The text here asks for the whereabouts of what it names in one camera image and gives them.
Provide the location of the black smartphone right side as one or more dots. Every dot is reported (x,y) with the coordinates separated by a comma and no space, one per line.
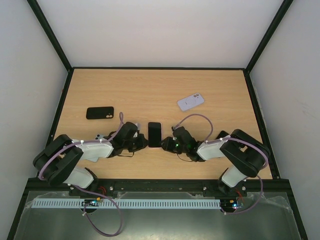
(223,135)

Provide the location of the pink phone case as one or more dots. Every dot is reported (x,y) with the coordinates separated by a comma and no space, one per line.
(161,130)

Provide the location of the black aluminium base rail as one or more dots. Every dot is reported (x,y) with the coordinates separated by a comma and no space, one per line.
(208,188)

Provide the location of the black enclosure frame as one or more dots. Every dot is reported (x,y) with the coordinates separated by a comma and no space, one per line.
(34,184)

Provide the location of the lilac magsafe phone case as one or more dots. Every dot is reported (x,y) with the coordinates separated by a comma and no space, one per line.
(190,102)

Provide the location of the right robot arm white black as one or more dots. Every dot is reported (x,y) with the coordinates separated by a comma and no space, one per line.
(247,155)

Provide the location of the light blue smartphone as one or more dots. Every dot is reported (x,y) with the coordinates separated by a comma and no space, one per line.
(98,137)

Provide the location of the black phone case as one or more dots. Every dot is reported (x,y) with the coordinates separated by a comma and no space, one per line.
(99,113)

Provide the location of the white slotted cable duct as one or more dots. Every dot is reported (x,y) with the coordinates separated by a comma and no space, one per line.
(73,203)

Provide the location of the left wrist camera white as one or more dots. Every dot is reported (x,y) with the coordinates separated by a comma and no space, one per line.
(138,130)

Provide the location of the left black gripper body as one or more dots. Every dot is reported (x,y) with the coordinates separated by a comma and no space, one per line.
(134,146)

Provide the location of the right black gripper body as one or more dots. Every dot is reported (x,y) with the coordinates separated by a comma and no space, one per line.
(169,144)

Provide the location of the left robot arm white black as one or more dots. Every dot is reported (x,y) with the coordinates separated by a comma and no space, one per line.
(57,163)

